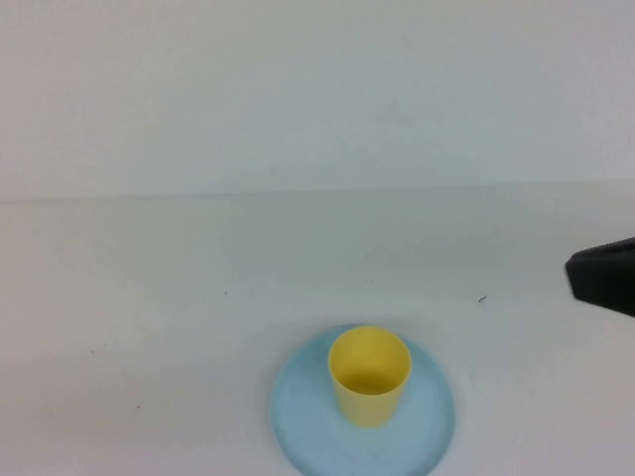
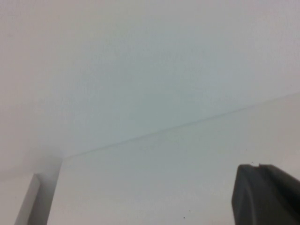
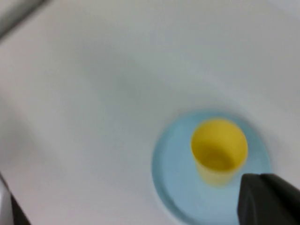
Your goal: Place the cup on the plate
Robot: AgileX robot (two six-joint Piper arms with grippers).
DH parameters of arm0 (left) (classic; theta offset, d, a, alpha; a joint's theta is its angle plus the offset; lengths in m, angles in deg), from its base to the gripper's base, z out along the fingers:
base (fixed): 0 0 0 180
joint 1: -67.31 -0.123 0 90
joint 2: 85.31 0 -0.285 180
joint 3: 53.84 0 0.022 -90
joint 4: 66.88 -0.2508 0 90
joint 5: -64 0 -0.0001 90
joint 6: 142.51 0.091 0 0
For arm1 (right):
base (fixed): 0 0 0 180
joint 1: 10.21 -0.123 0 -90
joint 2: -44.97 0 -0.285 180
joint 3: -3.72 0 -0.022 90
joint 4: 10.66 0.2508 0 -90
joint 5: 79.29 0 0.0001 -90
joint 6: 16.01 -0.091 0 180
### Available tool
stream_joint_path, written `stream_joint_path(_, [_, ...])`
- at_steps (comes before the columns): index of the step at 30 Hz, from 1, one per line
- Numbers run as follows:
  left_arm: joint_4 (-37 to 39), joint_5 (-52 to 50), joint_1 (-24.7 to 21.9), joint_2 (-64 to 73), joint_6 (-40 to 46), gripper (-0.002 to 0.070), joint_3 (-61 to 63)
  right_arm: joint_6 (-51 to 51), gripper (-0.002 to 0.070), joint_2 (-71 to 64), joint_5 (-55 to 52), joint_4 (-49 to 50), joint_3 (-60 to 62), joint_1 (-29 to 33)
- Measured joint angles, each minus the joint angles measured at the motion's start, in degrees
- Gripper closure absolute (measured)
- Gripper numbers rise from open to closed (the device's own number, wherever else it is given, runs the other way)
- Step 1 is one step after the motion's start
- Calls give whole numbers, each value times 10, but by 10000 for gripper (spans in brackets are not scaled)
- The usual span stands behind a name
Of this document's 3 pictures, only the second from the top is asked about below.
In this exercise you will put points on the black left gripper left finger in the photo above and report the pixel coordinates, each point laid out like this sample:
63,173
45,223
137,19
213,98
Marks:
248,197

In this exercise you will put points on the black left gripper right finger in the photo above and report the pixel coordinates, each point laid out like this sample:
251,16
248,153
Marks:
286,197

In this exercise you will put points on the white side board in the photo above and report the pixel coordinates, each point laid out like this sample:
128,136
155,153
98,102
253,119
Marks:
14,197

